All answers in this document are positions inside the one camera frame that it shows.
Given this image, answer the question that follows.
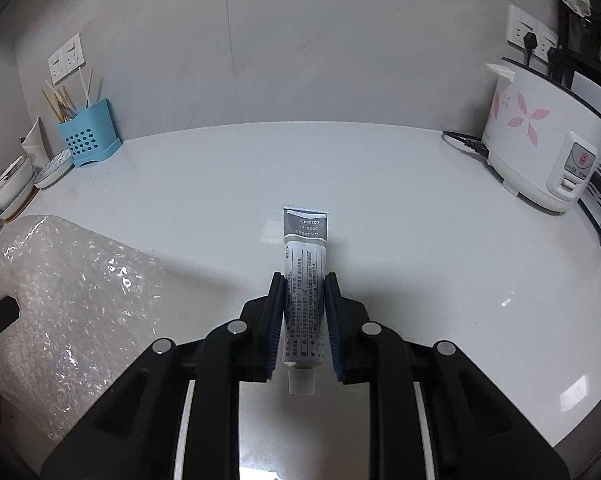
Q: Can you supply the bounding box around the black metal rack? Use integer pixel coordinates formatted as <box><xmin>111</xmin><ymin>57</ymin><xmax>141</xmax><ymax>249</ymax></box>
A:
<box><xmin>548</xmin><ymin>0</ymin><xmax>601</xmax><ymax>263</ymax></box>

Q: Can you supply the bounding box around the stack of white bowls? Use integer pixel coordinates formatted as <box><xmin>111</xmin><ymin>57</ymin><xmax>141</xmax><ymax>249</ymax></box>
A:
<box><xmin>0</xmin><ymin>156</ymin><xmax>35</xmax><ymax>207</ymax></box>

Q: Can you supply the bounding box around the white ointment tube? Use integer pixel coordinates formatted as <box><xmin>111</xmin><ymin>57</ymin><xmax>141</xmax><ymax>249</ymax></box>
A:
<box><xmin>279</xmin><ymin>206</ymin><xmax>330</xmax><ymax>395</ymax></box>

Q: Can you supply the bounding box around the blue utensil holder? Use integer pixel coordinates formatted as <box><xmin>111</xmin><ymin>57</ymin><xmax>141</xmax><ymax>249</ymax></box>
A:
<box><xmin>57</xmin><ymin>98</ymin><xmax>122</xmax><ymax>168</ymax></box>

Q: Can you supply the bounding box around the black power cord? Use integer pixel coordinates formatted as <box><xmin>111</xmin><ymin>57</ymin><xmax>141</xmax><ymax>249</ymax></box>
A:
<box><xmin>441</xmin><ymin>131</ymin><xmax>490</xmax><ymax>157</ymax></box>

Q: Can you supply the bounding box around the clear bubble wrap sheet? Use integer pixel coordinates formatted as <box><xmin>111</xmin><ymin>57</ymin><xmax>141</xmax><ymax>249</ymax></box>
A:
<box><xmin>0</xmin><ymin>214</ymin><xmax>166</xmax><ymax>443</ymax></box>

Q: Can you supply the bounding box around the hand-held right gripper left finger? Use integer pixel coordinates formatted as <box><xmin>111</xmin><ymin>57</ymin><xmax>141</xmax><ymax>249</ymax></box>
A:
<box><xmin>40</xmin><ymin>271</ymin><xmax>287</xmax><ymax>480</ymax></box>

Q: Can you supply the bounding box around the white pitcher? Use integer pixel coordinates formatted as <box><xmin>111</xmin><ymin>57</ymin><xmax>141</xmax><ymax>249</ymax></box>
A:
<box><xmin>20</xmin><ymin>116</ymin><xmax>48</xmax><ymax>168</ymax></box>

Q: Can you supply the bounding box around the small ribbed plate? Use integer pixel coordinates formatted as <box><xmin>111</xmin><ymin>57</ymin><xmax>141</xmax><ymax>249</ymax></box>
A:
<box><xmin>33</xmin><ymin>149</ymin><xmax>75</xmax><ymax>190</ymax></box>

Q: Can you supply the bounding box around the bundle of chopsticks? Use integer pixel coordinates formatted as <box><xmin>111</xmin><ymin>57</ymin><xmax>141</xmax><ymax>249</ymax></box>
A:
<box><xmin>41</xmin><ymin>66</ymin><xmax>106</xmax><ymax>123</ymax></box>

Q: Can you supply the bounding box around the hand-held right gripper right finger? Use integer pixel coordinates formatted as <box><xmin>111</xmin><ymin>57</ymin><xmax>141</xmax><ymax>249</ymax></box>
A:
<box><xmin>323</xmin><ymin>271</ymin><xmax>566</xmax><ymax>480</ymax></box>

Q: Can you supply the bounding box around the white flowered rice cooker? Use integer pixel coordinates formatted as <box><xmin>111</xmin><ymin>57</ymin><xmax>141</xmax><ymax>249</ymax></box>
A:
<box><xmin>482</xmin><ymin>56</ymin><xmax>601</xmax><ymax>213</ymax></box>

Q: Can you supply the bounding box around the white wall outlet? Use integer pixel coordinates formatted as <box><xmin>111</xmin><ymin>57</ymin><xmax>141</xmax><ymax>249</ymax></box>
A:
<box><xmin>535</xmin><ymin>22</ymin><xmax>560</xmax><ymax>58</ymax></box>
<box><xmin>507</xmin><ymin>4</ymin><xmax>539</xmax><ymax>48</ymax></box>
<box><xmin>48</xmin><ymin>47</ymin><xmax>66</xmax><ymax>86</ymax></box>
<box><xmin>62</xmin><ymin>33</ymin><xmax>84</xmax><ymax>73</ymax></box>

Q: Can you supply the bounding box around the white plate with wooden rim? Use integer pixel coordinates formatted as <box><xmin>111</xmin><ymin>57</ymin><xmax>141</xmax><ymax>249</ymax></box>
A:
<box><xmin>0</xmin><ymin>187</ymin><xmax>36</xmax><ymax>221</ymax></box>

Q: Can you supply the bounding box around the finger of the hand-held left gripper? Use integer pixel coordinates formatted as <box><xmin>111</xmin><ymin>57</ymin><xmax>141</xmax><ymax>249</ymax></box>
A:
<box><xmin>0</xmin><ymin>296</ymin><xmax>20</xmax><ymax>361</ymax></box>

